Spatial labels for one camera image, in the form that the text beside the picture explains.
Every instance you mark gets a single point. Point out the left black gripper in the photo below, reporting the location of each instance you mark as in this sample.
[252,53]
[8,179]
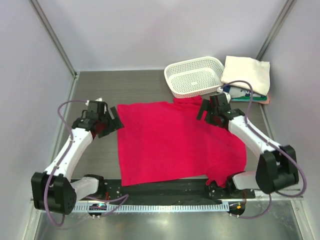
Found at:
[115,124]

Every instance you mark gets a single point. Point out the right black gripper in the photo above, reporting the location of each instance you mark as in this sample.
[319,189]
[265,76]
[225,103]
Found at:
[205,106]

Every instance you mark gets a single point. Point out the red t-shirt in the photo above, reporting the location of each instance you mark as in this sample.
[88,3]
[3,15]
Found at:
[164,141]

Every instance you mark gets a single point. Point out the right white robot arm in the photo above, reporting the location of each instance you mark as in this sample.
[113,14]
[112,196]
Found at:
[277,165]

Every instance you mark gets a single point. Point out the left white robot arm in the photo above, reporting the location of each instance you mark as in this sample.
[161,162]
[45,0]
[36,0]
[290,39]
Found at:
[53,189]

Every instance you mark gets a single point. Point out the folded blue white t-shirt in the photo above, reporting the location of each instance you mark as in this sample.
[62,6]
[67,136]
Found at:
[237,92]

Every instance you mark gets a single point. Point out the white plastic basket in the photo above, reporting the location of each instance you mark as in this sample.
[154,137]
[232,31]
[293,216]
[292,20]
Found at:
[194,77]

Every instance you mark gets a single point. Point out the folded green t-shirt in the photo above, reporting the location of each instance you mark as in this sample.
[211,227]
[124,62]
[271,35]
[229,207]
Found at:
[247,99]

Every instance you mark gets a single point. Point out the folded pink t-shirt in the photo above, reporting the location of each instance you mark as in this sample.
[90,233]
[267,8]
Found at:
[265,100]

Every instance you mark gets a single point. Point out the folded cream t-shirt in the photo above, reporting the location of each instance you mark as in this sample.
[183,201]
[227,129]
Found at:
[247,73]

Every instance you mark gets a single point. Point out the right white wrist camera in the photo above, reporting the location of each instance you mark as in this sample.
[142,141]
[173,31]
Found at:
[221,91]

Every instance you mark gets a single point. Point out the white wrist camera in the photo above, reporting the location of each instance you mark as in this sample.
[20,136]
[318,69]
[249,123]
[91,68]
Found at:
[221,91]
[96,100]

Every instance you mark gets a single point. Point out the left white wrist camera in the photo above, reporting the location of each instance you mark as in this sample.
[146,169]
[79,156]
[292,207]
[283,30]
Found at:
[96,100]

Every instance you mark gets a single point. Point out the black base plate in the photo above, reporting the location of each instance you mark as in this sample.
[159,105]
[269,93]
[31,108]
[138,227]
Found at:
[176,188]

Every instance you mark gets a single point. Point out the white slotted cable duct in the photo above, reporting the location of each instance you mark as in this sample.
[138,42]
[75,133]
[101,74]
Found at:
[90,207]

